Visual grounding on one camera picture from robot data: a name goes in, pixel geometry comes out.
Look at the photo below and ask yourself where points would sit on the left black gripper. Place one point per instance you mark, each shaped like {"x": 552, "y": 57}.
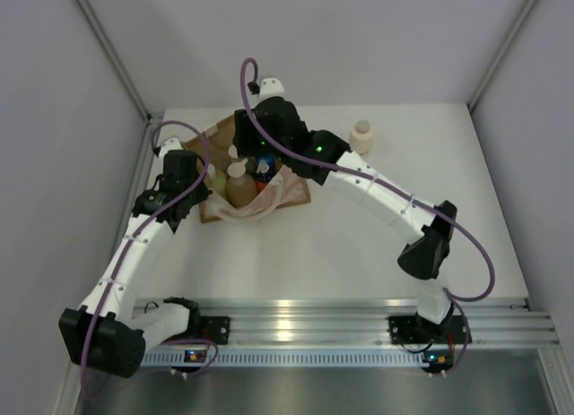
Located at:
{"x": 202, "y": 194}

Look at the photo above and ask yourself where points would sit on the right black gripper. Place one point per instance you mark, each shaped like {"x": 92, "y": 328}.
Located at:
{"x": 244, "y": 140}

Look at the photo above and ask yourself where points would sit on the white round cap bottle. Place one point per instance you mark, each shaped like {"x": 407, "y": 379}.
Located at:
{"x": 361, "y": 137}

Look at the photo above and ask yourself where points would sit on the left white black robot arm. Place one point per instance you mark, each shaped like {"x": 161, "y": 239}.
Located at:
{"x": 102, "y": 333}

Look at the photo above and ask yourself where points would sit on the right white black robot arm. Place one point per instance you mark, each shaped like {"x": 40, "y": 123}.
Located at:
{"x": 426, "y": 230}

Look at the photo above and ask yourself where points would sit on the yellow-green squeeze bottle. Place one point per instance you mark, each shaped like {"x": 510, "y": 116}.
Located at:
{"x": 217, "y": 180}

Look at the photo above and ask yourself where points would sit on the blue orange spray bottle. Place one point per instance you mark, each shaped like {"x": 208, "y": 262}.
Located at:
{"x": 265, "y": 172}

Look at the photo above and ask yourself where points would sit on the grey-green pump bottle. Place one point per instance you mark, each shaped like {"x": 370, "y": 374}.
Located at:
{"x": 233, "y": 154}

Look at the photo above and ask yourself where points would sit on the beige pump bottle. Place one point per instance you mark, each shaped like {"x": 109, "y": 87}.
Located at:
{"x": 241, "y": 189}

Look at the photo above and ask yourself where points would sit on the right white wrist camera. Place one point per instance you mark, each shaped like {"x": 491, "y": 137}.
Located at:
{"x": 267, "y": 88}

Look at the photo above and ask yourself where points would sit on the left aluminium frame post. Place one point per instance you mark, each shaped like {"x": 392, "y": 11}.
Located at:
{"x": 108, "y": 50}

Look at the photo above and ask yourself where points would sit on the aluminium frame post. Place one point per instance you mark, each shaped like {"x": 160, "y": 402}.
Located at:
{"x": 502, "y": 51}
{"x": 108, "y": 50}

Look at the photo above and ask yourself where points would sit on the slotted cable duct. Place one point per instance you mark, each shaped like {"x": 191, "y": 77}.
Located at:
{"x": 290, "y": 358}

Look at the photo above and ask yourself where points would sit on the right aluminium frame post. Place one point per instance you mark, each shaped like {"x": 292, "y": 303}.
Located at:
{"x": 502, "y": 51}

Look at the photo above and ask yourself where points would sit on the aluminium mounting rail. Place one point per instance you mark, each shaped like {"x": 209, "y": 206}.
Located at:
{"x": 363, "y": 323}

